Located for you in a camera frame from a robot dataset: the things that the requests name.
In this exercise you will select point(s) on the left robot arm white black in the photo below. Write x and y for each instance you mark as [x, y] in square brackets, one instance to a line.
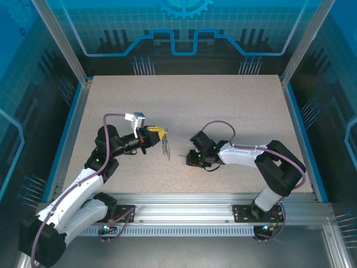
[83, 184]

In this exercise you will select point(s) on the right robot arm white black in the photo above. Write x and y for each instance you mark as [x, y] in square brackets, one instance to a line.
[240, 156]

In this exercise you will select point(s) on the small connector board green light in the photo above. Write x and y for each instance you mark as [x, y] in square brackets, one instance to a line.
[107, 226]
[267, 227]

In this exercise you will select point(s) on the grey metal front panel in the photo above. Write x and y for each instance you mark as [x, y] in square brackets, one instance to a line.
[181, 251]

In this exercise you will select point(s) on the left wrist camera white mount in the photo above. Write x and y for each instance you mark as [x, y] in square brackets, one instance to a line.
[136, 120]

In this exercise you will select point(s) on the aluminium side rail blue edge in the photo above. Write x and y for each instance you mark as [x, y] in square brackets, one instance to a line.
[295, 117]
[76, 117]

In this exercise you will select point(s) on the aluminium mounting rail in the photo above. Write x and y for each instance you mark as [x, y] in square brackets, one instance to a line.
[181, 208]

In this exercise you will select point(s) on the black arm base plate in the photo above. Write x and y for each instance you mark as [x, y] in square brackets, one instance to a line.
[122, 208]
[242, 215]

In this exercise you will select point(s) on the aluminium frame post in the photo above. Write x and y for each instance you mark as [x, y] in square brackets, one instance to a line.
[65, 42]
[304, 42]

